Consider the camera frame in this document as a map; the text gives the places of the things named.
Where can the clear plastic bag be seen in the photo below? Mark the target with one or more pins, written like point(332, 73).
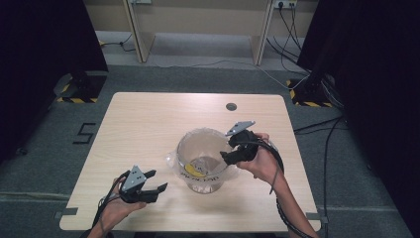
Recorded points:
point(194, 170)

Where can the grey tape strip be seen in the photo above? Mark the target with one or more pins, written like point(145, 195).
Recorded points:
point(317, 217)
point(67, 211)

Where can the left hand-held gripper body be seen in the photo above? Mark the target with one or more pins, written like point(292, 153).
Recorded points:
point(135, 188)

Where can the white power outlet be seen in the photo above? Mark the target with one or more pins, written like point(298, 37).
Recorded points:
point(284, 4)

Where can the stand base with hazard tape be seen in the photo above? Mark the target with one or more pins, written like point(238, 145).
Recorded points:
point(84, 87)
point(308, 94)

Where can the clear plastic measuring cup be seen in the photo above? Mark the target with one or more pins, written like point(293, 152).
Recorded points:
point(201, 188)

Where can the person's left hand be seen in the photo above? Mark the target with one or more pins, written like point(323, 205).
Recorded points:
point(117, 210)

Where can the beige desk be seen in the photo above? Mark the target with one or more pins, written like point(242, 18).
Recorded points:
point(198, 20)

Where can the black curtain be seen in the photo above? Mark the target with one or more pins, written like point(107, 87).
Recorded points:
point(379, 82)
point(39, 49)

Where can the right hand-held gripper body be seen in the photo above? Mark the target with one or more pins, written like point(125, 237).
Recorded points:
point(247, 145)

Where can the person's right hand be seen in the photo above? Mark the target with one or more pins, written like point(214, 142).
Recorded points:
point(267, 165)

